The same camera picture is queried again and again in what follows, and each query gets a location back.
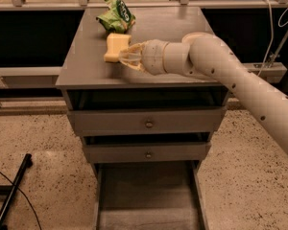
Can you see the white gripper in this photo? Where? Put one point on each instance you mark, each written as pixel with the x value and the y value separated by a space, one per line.
pixel 154 57

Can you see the yellow sponge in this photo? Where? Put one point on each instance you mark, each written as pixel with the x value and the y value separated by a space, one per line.
pixel 115 44

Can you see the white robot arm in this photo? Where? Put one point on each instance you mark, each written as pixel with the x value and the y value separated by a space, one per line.
pixel 209 55

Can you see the brass top drawer knob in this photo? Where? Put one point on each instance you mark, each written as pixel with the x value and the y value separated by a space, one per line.
pixel 149 124

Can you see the brass drawer knob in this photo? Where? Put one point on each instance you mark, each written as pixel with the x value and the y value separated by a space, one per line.
pixel 149 124
pixel 148 155

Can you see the grey top drawer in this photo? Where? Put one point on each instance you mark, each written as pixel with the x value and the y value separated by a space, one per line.
pixel 132 121

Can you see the grey drawer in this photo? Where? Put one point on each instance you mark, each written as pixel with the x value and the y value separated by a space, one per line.
pixel 149 196
pixel 132 121
pixel 136 153

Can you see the grey drawer cabinet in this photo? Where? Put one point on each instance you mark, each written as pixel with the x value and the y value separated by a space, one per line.
pixel 89 83

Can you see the grey middle drawer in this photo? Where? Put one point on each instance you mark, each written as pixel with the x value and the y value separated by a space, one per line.
pixel 136 153

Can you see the brass middle drawer knob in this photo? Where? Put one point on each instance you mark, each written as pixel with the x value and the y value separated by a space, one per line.
pixel 148 155

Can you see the grey bottom drawer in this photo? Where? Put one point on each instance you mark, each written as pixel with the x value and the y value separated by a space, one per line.
pixel 149 196

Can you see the green chip bag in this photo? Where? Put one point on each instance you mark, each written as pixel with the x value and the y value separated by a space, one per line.
pixel 118 18

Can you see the white bowl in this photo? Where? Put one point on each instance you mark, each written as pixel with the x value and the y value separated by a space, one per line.
pixel 190 38

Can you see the black metal stand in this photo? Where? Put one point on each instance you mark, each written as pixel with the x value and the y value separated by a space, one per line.
pixel 8 192

